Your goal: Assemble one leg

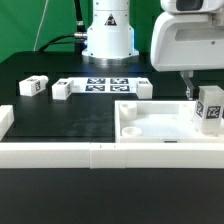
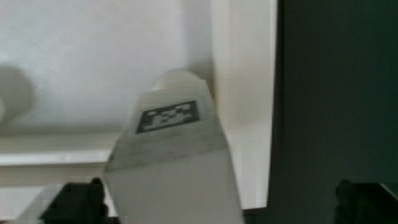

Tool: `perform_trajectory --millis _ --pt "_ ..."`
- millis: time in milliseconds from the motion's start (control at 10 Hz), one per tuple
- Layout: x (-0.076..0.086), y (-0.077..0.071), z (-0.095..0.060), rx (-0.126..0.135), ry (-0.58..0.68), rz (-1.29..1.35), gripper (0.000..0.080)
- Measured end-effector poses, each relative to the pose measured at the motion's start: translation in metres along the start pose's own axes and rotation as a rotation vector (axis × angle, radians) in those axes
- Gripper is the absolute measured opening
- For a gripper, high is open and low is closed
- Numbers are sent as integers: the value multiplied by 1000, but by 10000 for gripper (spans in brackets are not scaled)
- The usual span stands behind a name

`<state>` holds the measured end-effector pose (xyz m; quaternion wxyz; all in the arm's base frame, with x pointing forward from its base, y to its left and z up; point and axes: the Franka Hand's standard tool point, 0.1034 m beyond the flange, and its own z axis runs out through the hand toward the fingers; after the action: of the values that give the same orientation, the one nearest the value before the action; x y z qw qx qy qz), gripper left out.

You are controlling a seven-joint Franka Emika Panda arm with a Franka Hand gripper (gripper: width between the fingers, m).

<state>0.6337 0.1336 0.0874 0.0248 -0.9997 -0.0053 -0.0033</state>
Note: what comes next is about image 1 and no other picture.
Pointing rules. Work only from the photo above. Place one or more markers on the white front fence bar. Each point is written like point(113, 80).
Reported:
point(111, 155)

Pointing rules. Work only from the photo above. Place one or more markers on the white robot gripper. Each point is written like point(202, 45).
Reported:
point(185, 42)

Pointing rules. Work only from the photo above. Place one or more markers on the white left fence piece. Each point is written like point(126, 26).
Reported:
point(6, 119)

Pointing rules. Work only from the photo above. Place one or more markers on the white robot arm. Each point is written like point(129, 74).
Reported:
point(110, 38)

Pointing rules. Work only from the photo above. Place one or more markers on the white square table top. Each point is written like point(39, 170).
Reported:
point(159, 122)

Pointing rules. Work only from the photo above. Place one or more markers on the white sheet with fiducial markers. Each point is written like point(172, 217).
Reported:
point(103, 85)

